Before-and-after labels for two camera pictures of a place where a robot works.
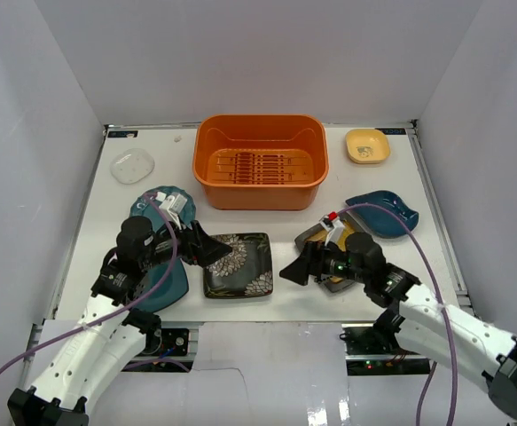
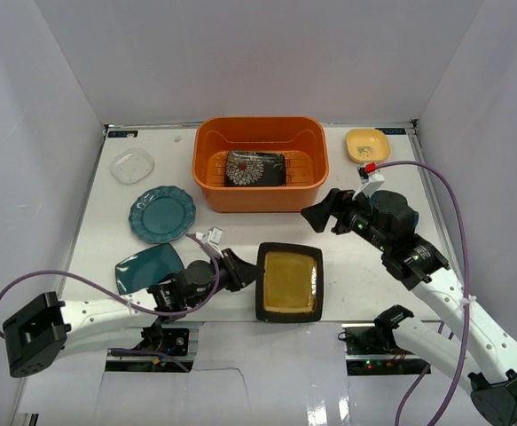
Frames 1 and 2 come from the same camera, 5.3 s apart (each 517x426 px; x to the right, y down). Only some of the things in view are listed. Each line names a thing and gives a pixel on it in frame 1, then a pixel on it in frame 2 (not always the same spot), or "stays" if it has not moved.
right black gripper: [312, 262] -> [337, 202]
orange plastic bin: [254, 161] stays
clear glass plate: [130, 166] stays
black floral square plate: [246, 272] -> [247, 169]
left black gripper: [194, 244] -> [231, 271]
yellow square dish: [367, 145] stays
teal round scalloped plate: [140, 207] stays
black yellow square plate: [318, 234] -> [291, 288]
